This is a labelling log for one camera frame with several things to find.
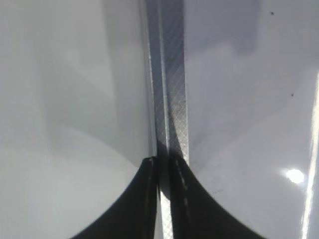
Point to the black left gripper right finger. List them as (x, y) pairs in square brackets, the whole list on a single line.
[(195, 214)]

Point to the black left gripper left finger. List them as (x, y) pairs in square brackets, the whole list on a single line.
[(133, 214)]

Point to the white board with aluminium frame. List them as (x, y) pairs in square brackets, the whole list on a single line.
[(235, 92)]

